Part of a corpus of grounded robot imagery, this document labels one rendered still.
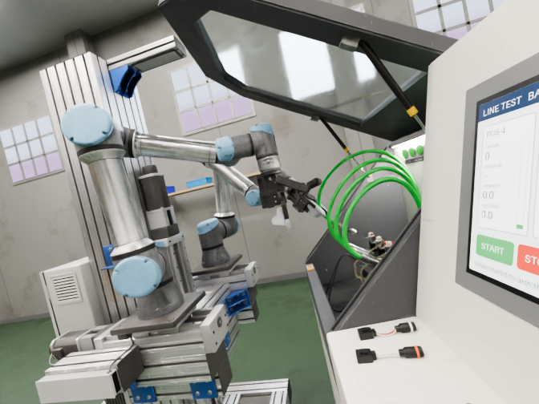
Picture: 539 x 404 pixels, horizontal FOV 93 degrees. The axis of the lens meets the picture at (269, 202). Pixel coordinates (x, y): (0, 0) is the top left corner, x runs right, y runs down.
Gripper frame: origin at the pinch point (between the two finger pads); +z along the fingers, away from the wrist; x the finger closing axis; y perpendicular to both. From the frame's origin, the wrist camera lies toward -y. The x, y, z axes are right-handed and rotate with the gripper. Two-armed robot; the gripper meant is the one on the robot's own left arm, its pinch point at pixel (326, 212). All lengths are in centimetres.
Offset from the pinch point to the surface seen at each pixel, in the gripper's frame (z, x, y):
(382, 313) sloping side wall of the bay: 41, 33, -1
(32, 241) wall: -411, 16, 405
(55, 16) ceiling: -482, 30, 42
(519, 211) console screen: 43, 51, -35
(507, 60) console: 29, 49, -51
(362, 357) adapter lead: 44, 48, 2
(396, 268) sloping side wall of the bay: 36.0, 31.9, -11.7
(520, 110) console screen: 35, 51, -46
